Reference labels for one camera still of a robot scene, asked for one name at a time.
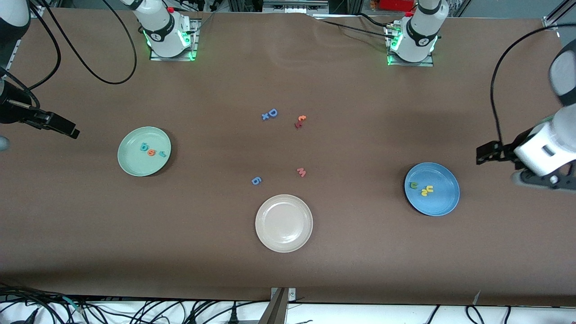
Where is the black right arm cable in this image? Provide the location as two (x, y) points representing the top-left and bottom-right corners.
(0, 0), (138, 111)

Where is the teal tipped floor cable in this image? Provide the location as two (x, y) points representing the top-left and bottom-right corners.
(63, 296), (85, 314)

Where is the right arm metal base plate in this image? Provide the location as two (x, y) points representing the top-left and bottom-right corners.
(150, 19), (199, 61)

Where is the red box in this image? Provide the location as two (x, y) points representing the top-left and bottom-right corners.
(378, 0), (417, 12)

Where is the black base cable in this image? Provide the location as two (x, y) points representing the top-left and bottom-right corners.
(358, 13), (393, 27)
(313, 19), (391, 36)

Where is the beige plate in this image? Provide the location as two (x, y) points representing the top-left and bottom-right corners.
(255, 194), (314, 253)

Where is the grey electronics unit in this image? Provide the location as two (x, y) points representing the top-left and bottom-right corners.
(263, 0), (329, 15)

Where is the grey metal table bracket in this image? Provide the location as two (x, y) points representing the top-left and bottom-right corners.
(259, 287), (297, 324)

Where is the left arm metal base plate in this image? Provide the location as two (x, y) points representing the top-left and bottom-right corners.
(386, 22), (435, 67)

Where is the pale green plate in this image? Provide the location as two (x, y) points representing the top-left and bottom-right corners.
(117, 126), (172, 177)

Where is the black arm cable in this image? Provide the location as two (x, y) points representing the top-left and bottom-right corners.
(0, 0), (138, 111)
(490, 23), (576, 145)

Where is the blue plate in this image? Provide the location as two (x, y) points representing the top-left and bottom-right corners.
(404, 162), (460, 217)

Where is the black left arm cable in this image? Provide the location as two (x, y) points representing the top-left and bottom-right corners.
(490, 23), (576, 145)

